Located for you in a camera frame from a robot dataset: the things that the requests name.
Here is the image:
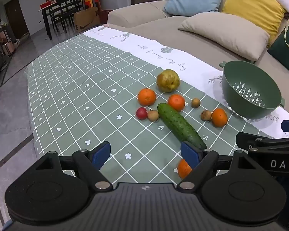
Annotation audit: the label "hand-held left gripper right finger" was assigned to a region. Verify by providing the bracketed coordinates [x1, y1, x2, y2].
[177, 141, 256, 191]

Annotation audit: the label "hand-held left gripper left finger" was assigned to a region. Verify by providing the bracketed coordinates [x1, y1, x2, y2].
[35, 141, 112, 192]

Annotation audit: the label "orange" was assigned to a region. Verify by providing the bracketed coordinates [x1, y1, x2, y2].
[138, 88, 157, 106]
[211, 108, 228, 128]
[177, 159, 193, 180]
[168, 94, 186, 112]

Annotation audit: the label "green cucumber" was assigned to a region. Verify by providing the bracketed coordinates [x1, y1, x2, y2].
[157, 103, 208, 150]

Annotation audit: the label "small red tomato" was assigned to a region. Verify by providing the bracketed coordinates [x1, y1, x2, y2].
[136, 107, 148, 120]

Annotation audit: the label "green plastic colander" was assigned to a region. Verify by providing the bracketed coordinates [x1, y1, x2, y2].
[219, 61, 289, 119]

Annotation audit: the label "yellow-green pear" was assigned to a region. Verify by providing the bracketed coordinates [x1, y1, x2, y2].
[156, 69, 181, 93]

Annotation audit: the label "green checked tablecloth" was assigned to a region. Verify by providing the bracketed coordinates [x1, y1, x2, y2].
[26, 24, 289, 186]

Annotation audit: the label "dark green pillow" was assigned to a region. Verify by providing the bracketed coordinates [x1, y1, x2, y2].
[267, 16, 289, 73]

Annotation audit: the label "beige pillow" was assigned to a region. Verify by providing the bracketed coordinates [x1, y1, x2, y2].
[178, 13, 271, 61]

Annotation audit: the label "yellow pillow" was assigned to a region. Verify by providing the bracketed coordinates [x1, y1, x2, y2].
[222, 0, 287, 48]

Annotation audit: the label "beige sofa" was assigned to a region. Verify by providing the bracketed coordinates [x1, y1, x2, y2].
[107, 0, 289, 121]

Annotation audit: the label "brown paper bag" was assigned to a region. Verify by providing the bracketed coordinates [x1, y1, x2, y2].
[73, 7, 100, 33]

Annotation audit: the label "metal storage rack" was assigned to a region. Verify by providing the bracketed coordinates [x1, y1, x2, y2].
[0, 24, 18, 56]

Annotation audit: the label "black dining chair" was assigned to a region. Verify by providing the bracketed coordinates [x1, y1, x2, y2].
[50, 0, 76, 33]

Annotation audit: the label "stacked colourful stools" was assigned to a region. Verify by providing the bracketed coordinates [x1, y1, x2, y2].
[82, 0, 102, 12]

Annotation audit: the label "dark dining table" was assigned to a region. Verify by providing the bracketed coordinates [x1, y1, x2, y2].
[38, 1, 87, 40]

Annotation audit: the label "red box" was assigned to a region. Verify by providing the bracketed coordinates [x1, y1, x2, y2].
[40, 1, 57, 9]

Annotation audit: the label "brown door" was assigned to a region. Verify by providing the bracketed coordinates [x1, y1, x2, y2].
[4, 0, 30, 42]

